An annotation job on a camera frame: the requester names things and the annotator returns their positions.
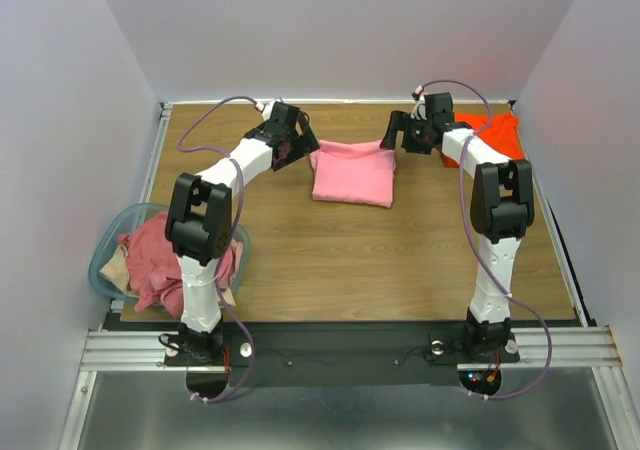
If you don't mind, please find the light pink t shirt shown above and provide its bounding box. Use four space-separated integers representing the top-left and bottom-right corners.
309 140 396 208

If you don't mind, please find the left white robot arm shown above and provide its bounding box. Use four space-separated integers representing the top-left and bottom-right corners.
160 99 319 366

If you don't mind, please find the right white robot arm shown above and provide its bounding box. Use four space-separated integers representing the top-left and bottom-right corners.
380 89 535 360

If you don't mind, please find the folded orange t shirt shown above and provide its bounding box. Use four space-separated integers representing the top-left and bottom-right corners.
455 113 524 160

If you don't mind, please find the dusty rose shirt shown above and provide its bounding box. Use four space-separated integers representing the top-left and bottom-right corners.
117 211 244 316

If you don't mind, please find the clear plastic bin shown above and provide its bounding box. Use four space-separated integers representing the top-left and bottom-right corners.
88 203 250 315

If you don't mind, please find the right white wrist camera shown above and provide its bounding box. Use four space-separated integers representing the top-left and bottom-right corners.
410 86 427 120

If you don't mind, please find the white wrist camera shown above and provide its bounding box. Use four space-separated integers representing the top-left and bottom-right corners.
410 86 427 120
253 98 283 120

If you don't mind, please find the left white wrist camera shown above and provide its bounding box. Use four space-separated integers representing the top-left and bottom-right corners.
253 98 283 120

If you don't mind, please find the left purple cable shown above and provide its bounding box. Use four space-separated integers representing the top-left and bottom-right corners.
177 95 266 405

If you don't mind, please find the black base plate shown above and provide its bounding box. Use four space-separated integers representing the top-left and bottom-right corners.
159 321 520 393

